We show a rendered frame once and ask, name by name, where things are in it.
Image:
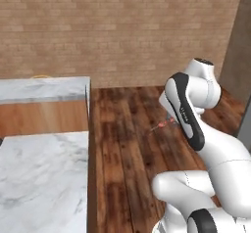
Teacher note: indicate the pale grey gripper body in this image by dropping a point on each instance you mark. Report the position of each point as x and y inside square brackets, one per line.
[172, 117]

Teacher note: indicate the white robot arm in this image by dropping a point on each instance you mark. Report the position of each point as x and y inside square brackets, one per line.
[225, 158]

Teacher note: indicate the red kebab skewer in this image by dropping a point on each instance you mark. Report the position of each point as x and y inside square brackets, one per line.
[164, 124]

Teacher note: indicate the grey appliance side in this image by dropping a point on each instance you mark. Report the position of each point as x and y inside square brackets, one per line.
[245, 122]

